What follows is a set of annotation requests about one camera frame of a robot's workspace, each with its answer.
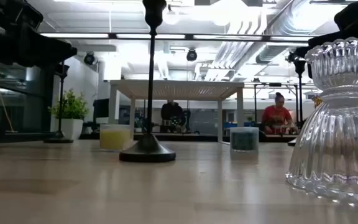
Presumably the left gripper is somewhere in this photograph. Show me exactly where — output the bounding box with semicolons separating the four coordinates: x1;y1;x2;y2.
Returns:
0;18;78;67

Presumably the tall black candlestick holder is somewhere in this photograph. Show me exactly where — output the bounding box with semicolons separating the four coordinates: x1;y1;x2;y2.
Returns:
287;58;306;147
44;63;74;144
119;0;177;163

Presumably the yellow candle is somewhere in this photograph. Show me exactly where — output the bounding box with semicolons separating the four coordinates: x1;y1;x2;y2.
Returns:
99;124;132;152

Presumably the clear ribbed glass candle holder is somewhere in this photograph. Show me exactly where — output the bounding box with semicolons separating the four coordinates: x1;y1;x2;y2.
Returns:
285;36;358;203

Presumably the blue candle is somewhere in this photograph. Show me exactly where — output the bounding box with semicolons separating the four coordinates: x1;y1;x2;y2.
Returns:
229;126;260;154

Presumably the overhead LED light bar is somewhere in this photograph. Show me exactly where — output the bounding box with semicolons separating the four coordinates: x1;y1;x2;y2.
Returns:
39;32;323;43

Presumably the black metal rack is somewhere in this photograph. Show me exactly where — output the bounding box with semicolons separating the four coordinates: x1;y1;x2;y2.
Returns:
244;81;301;125

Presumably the black computer monitor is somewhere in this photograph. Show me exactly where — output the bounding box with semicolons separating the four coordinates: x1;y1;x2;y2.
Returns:
92;98;110;119

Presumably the thin yellow rod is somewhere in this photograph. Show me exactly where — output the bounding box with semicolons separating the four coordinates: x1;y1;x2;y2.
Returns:
0;61;15;133

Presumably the green plant in white pot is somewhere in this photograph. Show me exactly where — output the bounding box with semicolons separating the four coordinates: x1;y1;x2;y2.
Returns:
48;88;90;141

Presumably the person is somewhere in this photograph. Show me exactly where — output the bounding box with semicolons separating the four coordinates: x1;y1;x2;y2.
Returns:
160;100;186;134
261;91;300;135

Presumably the white perforated metal shelf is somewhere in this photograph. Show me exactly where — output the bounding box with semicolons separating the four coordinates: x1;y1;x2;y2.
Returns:
107;79;245;146

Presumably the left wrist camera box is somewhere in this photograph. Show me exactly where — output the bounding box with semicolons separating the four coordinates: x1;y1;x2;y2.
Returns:
17;0;45;32

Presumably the silver ventilation duct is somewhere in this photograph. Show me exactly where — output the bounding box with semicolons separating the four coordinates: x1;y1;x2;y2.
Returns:
255;0;323;65

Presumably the white ring ceiling lamp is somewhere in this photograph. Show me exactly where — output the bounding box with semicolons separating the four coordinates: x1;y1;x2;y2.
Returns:
165;6;180;26

